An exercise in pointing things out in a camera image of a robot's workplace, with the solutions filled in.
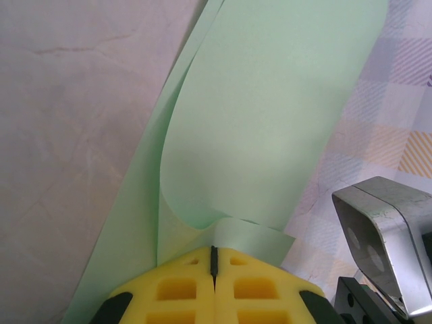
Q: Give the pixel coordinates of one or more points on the light green paper sheet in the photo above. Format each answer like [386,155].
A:
[253,118]

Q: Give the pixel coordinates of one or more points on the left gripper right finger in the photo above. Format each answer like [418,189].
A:
[280,303]

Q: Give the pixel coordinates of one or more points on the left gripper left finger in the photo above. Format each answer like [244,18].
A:
[152,310]

